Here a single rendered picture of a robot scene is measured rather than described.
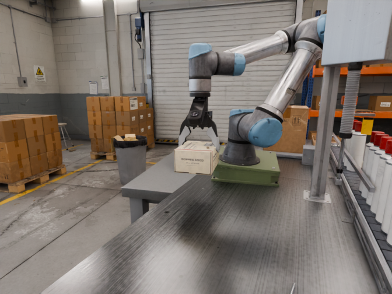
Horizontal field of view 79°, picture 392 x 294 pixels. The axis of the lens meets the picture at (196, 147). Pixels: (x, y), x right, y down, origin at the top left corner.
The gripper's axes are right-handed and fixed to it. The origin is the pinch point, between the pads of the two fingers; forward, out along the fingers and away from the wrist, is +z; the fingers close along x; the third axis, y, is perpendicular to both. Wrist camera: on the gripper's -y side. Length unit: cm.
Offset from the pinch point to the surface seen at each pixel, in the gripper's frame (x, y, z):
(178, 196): 7.3, -0.3, 17.4
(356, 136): -59, 30, -3
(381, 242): -47, -23, 13
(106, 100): 237, 294, -12
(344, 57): -42, 1, -30
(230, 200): -11.7, 0.9, 17.5
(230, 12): 41, 444, -184
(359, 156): -60, 29, 5
